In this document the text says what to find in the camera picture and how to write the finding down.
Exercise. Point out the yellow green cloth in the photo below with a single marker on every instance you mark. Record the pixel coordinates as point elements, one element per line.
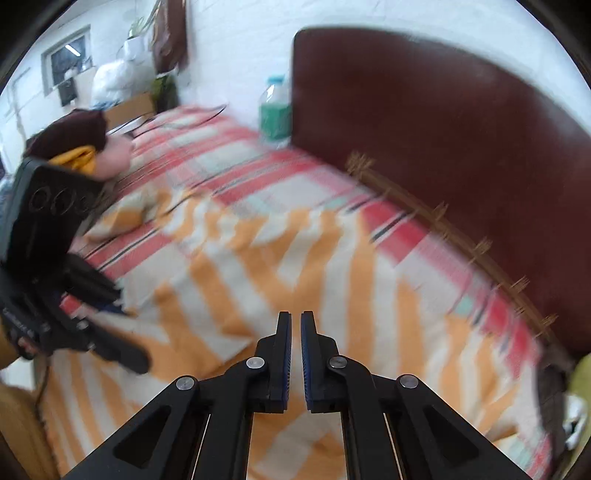
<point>582,383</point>

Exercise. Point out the person's left hand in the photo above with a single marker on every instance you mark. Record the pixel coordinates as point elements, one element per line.
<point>113,157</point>

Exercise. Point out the white potted plant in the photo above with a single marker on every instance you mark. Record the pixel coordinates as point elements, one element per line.
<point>137,44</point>

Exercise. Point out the white plastic bag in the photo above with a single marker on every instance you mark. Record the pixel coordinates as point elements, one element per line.
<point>115,81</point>

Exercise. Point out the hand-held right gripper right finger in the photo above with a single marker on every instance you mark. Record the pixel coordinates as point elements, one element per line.
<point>307,369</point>

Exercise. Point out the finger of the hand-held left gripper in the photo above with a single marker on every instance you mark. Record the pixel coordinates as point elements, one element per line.
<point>122,355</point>
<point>94,286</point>

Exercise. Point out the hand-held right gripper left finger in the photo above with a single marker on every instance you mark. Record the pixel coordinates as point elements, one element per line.
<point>285,369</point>

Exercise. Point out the orange white striped cloth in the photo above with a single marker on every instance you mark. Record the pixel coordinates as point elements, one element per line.
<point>258,258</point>

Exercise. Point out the red plaid bedsheet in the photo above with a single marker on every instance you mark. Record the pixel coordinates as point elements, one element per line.
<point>221,157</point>

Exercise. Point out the cardboard box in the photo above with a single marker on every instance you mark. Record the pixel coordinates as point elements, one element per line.
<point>134,107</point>

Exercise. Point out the dark cloth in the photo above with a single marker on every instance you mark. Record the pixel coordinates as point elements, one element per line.
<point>551,397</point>

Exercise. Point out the wall window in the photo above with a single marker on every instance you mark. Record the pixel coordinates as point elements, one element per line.
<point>67,57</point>

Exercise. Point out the brown hanging bag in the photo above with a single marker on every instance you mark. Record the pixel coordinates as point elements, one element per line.
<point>170,34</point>

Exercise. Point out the golden braided bed trim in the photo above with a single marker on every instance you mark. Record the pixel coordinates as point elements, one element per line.
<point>443,221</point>

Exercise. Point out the clear bottle green label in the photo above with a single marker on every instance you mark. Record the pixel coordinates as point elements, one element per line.
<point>275,117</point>

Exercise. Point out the maroon padded headboard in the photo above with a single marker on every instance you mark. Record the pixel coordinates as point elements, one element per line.
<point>438,152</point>

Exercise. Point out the person's left forearm maroon sleeve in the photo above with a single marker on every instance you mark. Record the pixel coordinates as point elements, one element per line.
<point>69,134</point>

